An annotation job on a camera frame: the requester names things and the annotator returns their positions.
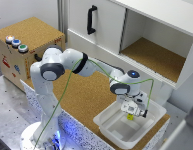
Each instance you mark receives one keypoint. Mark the green button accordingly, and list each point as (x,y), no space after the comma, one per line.
(22,48)

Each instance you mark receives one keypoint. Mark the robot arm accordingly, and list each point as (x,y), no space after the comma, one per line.
(51,66)

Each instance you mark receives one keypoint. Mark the white cabinet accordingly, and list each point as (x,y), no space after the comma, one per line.
(152,43)

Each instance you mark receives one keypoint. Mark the red button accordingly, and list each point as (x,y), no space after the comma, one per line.
(9,39)

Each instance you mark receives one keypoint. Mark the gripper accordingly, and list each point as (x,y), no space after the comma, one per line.
(132,107)

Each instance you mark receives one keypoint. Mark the white sliding door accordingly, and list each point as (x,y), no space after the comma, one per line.
(102,23)

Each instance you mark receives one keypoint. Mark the white plastic box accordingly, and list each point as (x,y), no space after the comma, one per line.
(122,130)

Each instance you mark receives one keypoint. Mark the wooden drawer box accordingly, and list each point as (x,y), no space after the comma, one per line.
(26,43)

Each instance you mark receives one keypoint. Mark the yellow block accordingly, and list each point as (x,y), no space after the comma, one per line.
(130,117)

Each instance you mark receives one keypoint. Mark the blue button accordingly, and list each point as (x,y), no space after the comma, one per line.
(16,42)

